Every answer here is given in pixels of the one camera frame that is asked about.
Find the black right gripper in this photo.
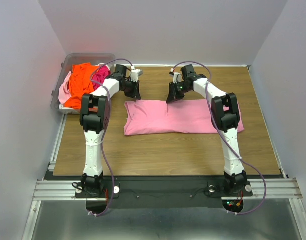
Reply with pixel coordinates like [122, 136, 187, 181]
[165, 81, 190, 104]

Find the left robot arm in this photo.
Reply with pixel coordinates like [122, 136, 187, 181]
[77, 64, 142, 197]

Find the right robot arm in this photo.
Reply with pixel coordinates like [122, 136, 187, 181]
[166, 64, 248, 195]

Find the magenta t shirt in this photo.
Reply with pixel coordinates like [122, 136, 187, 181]
[91, 65, 111, 91]

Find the orange t shirt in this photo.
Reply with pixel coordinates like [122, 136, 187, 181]
[64, 62, 100, 110]

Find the light pink t shirt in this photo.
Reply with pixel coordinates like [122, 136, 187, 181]
[58, 71, 72, 105]

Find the clear plastic bin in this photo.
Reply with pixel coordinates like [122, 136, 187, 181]
[50, 53, 115, 115]

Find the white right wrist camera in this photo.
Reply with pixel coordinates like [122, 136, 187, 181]
[169, 68, 182, 84]

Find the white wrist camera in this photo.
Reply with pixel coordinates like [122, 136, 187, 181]
[130, 66, 143, 83]
[169, 68, 182, 84]

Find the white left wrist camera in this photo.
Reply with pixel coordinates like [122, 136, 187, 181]
[130, 66, 143, 83]

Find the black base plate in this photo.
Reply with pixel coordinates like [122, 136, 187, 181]
[34, 176, 252, 213]

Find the aluminium frame rail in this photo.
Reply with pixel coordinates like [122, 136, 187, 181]
[33, 178, 303, 202]

